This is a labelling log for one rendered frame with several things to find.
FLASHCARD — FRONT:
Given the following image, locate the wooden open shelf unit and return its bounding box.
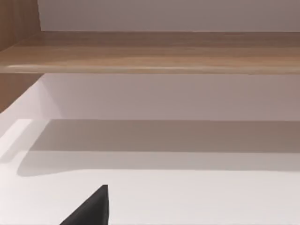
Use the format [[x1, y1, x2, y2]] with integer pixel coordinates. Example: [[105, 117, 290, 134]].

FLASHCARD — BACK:
[[0, 0, 300, 114]]

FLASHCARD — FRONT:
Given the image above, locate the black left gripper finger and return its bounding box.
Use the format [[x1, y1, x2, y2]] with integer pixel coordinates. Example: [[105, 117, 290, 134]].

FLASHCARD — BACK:
[[59, 184, 110, 225]]

